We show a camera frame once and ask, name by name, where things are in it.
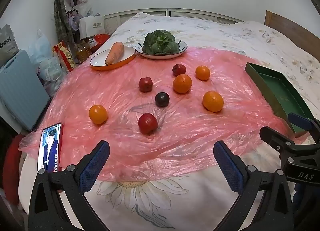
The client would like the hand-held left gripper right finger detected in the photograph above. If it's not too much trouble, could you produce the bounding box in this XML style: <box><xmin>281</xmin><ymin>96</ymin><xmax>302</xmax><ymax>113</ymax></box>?
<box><xmin>213</xmin><ymin>140</ymin><xmax>294</xmax><ymax>231</ymax></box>

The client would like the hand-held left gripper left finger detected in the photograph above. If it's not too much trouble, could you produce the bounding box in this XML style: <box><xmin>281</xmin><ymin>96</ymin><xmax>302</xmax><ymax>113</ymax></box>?
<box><xmin>28</xmin><ymin>140</ymin><xmax>110</xmax><ymax>231</ymax></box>

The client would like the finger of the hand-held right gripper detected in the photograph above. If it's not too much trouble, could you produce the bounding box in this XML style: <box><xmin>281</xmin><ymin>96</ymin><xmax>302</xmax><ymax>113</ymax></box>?
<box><xmin>287</xmin><ymin>112</ymin><xmax>320</xmax><ymax>144</ymax></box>
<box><xmin>259</xmin><ymin>126</ymin><xmax>320</xmax><ymax>165</ymax></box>

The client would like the green tray box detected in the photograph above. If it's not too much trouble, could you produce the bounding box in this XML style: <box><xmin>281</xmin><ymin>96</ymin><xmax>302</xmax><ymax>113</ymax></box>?
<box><xmin>244</xmin><ymin>62</ymin><xmax>315</xmax><ymax>138</ymax></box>

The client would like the orange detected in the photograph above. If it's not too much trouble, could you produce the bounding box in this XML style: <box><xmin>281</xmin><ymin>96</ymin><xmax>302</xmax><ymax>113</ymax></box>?
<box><xmin>195</xmin><ymin>65</ymin><xmax>211</xmax><ymax>81</ymax></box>
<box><xmin>173</xmin><ymin>74</ymin><xmax>193</xmax><ymax>94</ymax></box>
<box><xmin>202</xmin><ymin>91</ymin><xmax>224</xmax><ymax>112</ymax></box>
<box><xmin>89</xmin><ymin>104</ymin><xmax>108</xmax><ymax>125</ymax></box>

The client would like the red apple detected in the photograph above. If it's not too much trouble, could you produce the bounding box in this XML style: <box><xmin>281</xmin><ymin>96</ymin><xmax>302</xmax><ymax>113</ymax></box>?
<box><xmin>138</xmin><ymin>113</ymin><xmax>158</xmax><ymax>135</ymax></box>
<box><xmin>172</xmin><ymin>63</ymin><xmax>187</xmax><ymax>77</ymax></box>
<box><xmin>138</xmin><ymin>77</ymin><xmax>153</xmax><ymax>93</ymax></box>

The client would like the dark purple plum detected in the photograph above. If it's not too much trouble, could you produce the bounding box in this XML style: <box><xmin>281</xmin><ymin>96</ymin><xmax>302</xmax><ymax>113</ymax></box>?
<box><xmin>155</xmin><ymin>92</ymin><xmax>170</xmax><ymax>107</ymax></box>

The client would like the pink plastic sheet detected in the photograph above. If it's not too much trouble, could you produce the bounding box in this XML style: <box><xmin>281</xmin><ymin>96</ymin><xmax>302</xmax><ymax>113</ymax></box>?
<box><xmin>19</xmin><ymin>46</ymin><xmax>313</xmax><ymax>181</ymax></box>

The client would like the smartphone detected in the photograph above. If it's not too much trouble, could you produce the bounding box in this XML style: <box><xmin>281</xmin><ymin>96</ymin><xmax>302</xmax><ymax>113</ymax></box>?
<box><xmin>37</xmin><ymin>122</ymin><xmax>63</xmax><ymax>173</ymax></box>

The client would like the red cloth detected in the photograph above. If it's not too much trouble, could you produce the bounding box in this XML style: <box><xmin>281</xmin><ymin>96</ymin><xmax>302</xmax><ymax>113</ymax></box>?
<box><xmin>2</xmin><ymin>133</ymin><xmax>24</xmax><ymax>205</ymax></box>

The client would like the wooden headboard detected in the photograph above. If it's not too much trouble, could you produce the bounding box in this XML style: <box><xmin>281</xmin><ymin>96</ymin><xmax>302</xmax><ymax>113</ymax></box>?
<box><xmin>264</xmin><ymin>10</ymin><xmax>320</xmax><ymax>54</ymax></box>

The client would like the light blue suitcase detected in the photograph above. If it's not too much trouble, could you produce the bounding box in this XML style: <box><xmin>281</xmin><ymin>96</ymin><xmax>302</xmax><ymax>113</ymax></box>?
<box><xmin>0</xmin><ymin>49</ymin><xmax>51</xmax><ymax>131</ymax></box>

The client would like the pale blue plastic bag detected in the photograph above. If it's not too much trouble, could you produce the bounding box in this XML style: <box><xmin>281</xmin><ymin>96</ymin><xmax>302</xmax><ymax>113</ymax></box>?
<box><xmin>27</xmin><ymin>29</ymin><xmax>67</xmax><ymax>96</ymax></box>

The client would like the orange rimmed white plate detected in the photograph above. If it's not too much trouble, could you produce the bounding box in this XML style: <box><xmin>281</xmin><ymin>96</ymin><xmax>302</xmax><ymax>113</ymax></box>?
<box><xmin>89</xmin><ymin>46</ymin><xmax>137</xmax><ymax>71</ymax></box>

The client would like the carrot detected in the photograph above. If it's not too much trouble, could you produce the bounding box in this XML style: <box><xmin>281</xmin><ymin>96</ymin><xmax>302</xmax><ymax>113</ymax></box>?
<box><xmin>105</xmin><ymin>42</ymin><xmax>125</xmax><ymax>65</ymax></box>

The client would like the orange rice bag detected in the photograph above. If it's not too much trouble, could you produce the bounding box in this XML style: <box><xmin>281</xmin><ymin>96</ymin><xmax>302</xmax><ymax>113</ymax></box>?
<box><xmin>52</xmin><ymin>41</ymin><xmax>77</xmax><ymax>72</ymax></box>

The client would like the yellow oil bottle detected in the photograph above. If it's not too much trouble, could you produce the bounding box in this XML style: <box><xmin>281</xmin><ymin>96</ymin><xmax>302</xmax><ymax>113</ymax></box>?
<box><xmin>76</xmin><ymin>42</ymin><xmax>92</xmax><ymax>64</ymax></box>

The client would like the red bag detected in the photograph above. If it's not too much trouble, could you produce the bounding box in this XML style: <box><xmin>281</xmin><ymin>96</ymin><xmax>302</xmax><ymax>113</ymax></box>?
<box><xmin>94</xmin><ymin>34</ymin><xmax>110</xmax><ymax>46</ymax></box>

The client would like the dark rimmed white plate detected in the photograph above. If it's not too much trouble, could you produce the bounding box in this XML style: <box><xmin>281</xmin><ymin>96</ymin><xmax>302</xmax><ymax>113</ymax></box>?
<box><xmin>135</xmin><ymin>39</ymin><xmax>188</xmax><ymax>59</ymax></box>

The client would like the floral quilt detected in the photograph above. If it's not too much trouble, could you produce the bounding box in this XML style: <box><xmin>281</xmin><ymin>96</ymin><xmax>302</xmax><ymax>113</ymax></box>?
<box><xmin>20</xmin><ymin>12</ymin><xmax>320</xmax><ymax>231</ymax></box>

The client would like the green bok choy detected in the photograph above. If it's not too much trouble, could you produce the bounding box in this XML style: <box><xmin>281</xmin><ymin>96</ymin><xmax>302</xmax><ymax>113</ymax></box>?
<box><xmin>142</xmin><ymin>29</ymin><xmax>180</xmax><ymax>55</ymax></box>

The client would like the white paper bag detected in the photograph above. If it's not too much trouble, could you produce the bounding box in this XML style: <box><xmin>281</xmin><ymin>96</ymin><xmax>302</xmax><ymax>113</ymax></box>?
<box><xmin>79</xmin><ymin>13</ymin><xmax>105</xmax><ymax>40</ymax></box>

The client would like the small white fan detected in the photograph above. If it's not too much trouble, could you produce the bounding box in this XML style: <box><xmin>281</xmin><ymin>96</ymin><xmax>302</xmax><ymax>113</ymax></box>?
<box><xmin>67</xmin><ymin>15</ymin><xmax>80</xmax><ymax>32</ymax></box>

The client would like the grey printed bag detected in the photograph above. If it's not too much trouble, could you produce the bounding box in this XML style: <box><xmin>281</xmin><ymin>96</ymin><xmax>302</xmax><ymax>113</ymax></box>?
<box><xmin>0</xmin><ymin>24</ymin><xmax>20</xmax><ymax>67</ymax></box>

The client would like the plaid garment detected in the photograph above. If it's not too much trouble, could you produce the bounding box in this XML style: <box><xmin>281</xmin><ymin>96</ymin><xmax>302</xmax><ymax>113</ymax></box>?
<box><xmin>54</xmin><ymin>0</ymin><xmax>72</xmax><ymax>44</ymax></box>

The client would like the clear plastic bag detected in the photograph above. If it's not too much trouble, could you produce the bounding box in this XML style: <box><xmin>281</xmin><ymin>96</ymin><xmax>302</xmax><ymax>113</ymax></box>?
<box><xmin>77</xmin><ymin>0</ymin><xmax>92</xmax><ymax>14</ymax></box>

